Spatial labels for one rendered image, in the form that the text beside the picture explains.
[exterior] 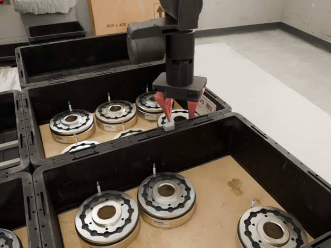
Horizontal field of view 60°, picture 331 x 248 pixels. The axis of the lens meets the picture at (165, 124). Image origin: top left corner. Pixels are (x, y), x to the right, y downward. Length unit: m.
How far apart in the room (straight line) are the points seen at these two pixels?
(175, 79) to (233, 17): 3.63
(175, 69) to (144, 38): 0.09
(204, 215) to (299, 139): 0.53
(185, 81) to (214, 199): 0.23
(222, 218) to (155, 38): 0.34
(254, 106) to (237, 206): 0.60
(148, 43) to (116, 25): 2.86
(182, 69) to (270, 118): 0.55
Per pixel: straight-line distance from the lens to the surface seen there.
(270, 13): 4.49
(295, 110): 1.12
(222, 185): 0.58
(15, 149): 0.74
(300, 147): 0.95
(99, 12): 3.36
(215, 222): 0.53
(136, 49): 0.52
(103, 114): 0.73
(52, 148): 0.70
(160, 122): 0.65
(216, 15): 4.04
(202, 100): 0.69
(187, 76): 0.57
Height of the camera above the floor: 1.25
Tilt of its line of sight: 35 degrees down
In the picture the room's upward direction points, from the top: straight up
